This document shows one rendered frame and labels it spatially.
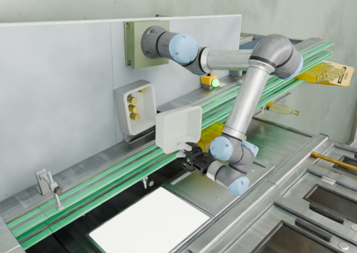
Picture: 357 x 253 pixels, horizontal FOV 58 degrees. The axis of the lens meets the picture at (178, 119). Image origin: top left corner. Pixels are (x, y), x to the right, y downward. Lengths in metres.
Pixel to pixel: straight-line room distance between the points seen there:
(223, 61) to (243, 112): 0.34
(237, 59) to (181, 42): 0.24
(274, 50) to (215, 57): 0.34
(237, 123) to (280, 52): 0.28
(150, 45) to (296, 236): 1.00
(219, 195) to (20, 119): 0.90
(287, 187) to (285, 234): 0.28
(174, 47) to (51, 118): 0.59
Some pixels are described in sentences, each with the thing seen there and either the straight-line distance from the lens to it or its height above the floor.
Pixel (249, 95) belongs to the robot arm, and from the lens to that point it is 1.10.
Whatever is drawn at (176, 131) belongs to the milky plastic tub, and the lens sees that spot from 1.45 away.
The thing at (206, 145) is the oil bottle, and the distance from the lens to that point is 1.60.
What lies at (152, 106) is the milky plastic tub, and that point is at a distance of 1.62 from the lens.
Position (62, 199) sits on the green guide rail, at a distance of 1.41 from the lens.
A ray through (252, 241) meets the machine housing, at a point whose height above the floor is 1.49.
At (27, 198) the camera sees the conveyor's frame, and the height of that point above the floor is 0.82.
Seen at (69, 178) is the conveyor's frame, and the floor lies 0.83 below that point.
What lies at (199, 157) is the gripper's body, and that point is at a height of 1.25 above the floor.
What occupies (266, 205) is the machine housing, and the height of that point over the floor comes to 1.43.
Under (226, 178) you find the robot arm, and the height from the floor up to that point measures 1.40.
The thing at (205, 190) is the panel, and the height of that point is 1.17.
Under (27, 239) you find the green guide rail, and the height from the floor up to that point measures 0.93.
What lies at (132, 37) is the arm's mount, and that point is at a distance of 1.49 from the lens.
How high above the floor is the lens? 2.00
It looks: 42 degrees down
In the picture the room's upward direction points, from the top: 112 degrees clockwise
